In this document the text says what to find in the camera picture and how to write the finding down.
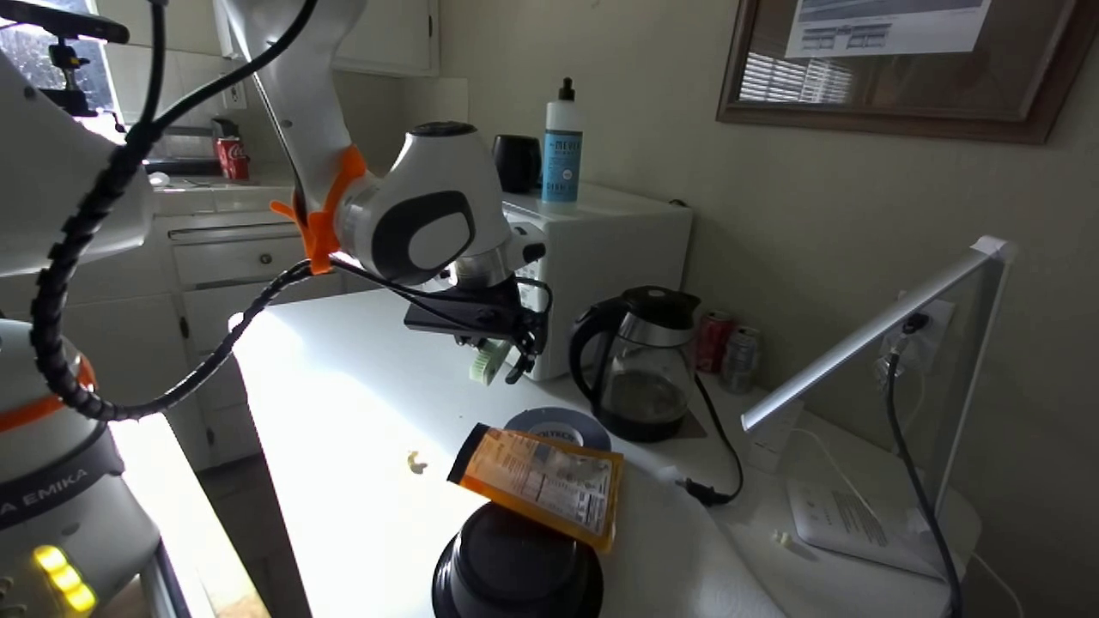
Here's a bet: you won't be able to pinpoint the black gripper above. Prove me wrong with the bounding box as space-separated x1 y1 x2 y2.
405 277 546 383

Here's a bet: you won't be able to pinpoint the green white scrub brush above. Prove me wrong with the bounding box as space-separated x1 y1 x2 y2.
466 339 511 383

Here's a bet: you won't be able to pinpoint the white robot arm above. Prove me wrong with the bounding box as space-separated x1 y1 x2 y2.
0 0 546 618

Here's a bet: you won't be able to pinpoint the black mug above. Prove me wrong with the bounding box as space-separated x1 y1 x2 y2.
494 134 540 197

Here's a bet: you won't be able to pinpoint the grey tape roll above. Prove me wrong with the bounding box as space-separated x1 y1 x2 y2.
507 405 612 450

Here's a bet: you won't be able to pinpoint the black electric kettle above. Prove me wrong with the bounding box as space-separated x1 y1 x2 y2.
567 285 697 443

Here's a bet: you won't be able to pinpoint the orange snack packet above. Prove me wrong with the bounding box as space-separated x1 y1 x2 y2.
446 422 626 548

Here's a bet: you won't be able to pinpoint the white microwave oven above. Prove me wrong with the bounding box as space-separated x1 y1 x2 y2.
506 186 693 382

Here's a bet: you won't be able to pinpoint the black round bowl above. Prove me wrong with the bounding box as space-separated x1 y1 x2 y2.
430 503 605 618

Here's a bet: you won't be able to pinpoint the blue white soap bottle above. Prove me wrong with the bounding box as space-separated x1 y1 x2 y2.
542 78 582 204

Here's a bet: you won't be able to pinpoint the white cabinet drawers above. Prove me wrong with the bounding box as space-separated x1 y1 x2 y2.
148 182 380 472

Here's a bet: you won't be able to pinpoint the red soda can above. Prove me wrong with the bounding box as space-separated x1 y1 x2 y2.
213 134 250 182

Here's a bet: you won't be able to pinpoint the clear acrylic panel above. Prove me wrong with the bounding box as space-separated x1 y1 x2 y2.
742 238 1014 579

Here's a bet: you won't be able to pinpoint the black power cable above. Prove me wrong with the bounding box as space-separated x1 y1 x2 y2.
879 312 968 618

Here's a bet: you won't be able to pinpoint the black corrugated cable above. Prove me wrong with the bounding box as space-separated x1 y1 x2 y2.
27 0 324 424

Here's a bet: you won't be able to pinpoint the black camera on stand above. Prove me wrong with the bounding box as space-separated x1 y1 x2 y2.
0 0 131 118

